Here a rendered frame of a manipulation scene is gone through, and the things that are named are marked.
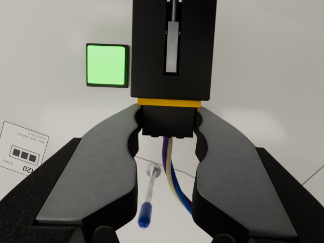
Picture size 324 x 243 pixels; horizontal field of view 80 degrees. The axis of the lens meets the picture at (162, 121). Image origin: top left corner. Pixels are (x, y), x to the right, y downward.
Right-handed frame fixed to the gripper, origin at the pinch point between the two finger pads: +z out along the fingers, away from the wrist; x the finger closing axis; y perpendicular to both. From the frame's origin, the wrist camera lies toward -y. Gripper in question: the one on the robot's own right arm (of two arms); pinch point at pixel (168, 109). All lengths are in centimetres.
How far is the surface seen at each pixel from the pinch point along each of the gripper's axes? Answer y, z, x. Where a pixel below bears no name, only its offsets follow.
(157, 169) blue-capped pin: 8.9, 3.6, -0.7
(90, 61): -0.8, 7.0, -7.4
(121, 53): -1.6, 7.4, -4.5
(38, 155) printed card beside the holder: 8.3, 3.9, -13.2
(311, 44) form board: -2.8, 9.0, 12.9
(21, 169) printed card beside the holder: 9.8, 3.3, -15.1
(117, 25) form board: -3.7, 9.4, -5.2
